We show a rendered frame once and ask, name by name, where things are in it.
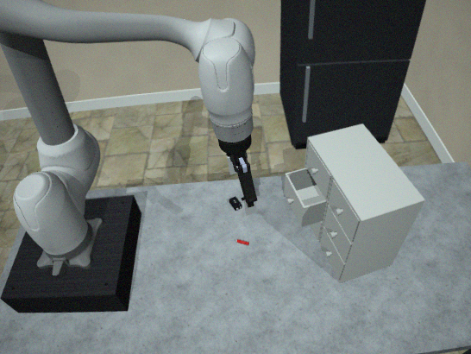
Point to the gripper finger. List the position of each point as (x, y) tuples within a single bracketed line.
[(247, 184), (231, 167)]

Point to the black nine-volt battery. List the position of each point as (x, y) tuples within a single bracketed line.
[(235, 203)]

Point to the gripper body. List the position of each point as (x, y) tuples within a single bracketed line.
[(237, 149)]

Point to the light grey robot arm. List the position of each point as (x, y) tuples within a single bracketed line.
[(51, 208)]

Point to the small grey chest of drawers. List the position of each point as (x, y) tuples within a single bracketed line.
[(382, 197)]

